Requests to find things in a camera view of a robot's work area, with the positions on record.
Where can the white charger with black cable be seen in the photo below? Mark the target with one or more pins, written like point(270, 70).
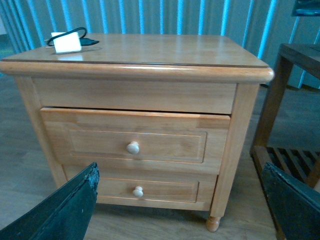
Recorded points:
point(70, 41)

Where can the grey pleated curtain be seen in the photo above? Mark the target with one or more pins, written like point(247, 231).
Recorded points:
point(259, 26)

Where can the dark wooden side table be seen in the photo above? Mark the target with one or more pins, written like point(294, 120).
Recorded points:
point(288, 130)

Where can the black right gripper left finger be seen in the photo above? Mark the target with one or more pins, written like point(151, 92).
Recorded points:
point(64, 215)

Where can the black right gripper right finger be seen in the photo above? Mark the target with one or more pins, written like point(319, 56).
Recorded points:
point(295, 206)

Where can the light wooden nightstand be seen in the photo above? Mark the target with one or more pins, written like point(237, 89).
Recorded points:
point(179, 74)

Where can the wooden drawer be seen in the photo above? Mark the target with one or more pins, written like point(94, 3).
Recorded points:
point(186, 190)
point(154, 141)

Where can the dark object on side table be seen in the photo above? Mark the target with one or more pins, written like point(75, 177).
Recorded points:
point(306, 8)

